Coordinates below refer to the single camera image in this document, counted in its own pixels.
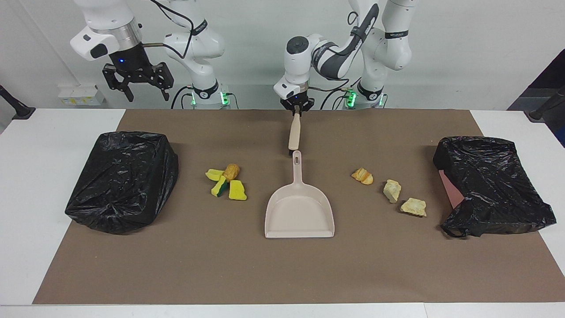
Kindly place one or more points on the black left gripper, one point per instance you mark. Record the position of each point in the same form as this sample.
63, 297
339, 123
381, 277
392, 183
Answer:
298, 100

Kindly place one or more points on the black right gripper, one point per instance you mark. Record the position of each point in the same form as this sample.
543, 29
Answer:
132, 64

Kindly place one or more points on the beige hand brush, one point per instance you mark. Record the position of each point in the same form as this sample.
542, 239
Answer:
294, 132

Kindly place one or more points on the brown scrubber lump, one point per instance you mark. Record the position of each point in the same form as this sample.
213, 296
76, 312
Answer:
231, 171

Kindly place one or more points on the orange crust bread piece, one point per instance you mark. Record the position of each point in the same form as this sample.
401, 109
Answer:
363, 176

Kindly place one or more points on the thick yellow sponge piece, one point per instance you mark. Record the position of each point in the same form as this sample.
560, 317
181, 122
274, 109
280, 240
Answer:
237, 191

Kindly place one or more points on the beige plastic dustpan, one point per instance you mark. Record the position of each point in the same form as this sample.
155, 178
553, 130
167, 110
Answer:
300, 212

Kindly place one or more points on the yellow green sponge piece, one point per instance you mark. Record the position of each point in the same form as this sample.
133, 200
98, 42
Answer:
218, 187

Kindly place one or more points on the pale bread chunk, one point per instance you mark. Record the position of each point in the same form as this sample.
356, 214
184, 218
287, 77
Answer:
392, 191

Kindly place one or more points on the pale bread piece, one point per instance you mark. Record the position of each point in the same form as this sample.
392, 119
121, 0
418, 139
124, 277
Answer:
414, 206

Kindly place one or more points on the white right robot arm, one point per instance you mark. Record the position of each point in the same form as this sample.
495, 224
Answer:
198, 44

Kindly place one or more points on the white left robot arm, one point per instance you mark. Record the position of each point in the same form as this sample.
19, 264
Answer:
388, 44

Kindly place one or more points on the black bag lined bin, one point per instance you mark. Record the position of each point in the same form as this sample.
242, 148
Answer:
123, 176

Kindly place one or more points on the pink bin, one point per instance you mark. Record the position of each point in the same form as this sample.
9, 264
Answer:
450, 192

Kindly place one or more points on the loose black trash bag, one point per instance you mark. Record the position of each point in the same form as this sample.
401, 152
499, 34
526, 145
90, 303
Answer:
494, 185

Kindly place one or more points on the black stand with foot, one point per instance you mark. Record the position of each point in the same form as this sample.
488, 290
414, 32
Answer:
20, 111

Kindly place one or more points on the brown table mat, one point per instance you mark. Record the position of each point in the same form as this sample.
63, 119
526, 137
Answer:
282, 265

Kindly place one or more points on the dark grey stand pole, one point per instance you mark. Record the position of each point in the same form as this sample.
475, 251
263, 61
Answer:
536, 115

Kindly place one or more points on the dark background panel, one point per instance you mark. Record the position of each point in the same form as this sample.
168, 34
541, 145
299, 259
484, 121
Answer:
554, 75

